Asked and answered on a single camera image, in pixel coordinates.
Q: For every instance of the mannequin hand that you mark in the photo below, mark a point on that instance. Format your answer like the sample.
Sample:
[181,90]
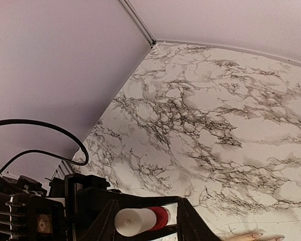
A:
[254,237]

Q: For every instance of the red nail polish bottle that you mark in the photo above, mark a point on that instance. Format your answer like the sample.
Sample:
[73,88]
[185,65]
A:
[130,222]

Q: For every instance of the left aluminium frame post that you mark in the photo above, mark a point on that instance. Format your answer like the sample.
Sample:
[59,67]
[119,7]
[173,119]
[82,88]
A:
[131,11]

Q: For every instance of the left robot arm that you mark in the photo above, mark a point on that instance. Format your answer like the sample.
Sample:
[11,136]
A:
[29,212]

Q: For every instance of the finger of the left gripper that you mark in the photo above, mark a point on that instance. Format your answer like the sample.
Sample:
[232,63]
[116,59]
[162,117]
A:
[190,226]
[85,213]

